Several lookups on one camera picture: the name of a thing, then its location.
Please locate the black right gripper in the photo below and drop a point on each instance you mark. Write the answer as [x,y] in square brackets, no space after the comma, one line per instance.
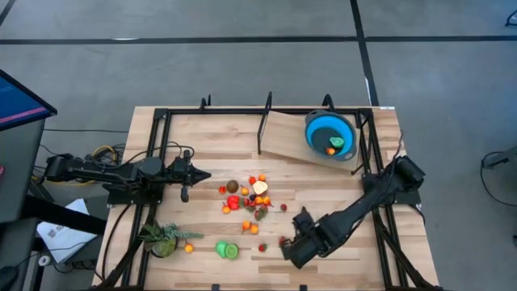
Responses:
[303,221]

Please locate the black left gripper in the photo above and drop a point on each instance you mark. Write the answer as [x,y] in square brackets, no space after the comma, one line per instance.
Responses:
[176,171]

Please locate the red toy strawberry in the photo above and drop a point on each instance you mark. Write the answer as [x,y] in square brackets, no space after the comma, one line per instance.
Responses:
[282,240]
[250,208]
[260,214]
[245,201]
[283,207]
[252,180]

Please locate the small red toy tomato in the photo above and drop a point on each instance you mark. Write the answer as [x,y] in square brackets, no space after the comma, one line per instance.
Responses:
[222,189]

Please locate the small orange toy fruit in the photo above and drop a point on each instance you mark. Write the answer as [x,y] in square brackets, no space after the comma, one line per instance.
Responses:
[226,209]
[188,247]
[266,200]
[330,151]
[244,191]
[259,200]
[262,177]

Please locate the toy strawberry long stem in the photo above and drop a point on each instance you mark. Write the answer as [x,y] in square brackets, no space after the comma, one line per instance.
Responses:
[262,247]

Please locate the cream toy fruit half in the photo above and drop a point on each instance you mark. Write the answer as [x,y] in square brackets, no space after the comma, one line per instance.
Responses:
[260,187]

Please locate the green toy avocado half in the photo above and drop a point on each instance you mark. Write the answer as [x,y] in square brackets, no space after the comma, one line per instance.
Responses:
[337,142]

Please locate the blue collapsible bowl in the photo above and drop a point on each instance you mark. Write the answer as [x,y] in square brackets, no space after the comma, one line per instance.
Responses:
[310,133]

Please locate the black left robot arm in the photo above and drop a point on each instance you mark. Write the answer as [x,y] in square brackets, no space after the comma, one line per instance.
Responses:
[101,171]

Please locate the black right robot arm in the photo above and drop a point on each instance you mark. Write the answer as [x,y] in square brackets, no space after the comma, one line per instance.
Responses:
[355,210]

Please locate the yellow-orange toy fruit with leaf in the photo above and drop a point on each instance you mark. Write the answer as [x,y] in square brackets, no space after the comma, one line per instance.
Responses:
[254,229]

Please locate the orange toy fruit with leaf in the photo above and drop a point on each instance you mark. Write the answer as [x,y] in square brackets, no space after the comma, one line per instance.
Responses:
[246,225]

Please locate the green toy fruit half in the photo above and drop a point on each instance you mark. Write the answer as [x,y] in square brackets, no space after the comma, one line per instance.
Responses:
[220,248]

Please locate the brown toy kiwi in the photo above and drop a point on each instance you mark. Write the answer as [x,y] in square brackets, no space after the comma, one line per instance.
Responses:
[232,186]

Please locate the red toy bell pepper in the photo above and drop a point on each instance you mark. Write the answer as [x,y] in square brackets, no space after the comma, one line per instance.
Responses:
[233,202]

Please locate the black table clamp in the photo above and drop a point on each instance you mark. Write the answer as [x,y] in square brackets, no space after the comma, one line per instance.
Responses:
[206,103]
[328,101]

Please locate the green potted plant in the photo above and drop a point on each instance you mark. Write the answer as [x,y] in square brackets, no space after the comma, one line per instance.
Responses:
[163,246]

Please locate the black cart beam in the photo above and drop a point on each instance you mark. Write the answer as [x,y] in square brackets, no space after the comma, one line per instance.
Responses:
[60,214]

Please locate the white paper sheet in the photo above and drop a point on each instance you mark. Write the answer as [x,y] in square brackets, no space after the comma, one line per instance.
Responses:
[64,242]

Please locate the white tape roll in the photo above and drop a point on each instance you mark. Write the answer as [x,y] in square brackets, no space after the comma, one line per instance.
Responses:
[43,260]

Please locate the grey workstation cabinet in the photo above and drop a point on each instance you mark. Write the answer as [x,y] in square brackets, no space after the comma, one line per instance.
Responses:
[20,169]

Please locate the monitor with blue screen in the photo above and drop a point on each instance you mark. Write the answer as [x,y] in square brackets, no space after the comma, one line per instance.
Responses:
[20,101]

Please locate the black aluminium table frame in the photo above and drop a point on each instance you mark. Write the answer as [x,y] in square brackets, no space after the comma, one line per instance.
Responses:
[226,111]

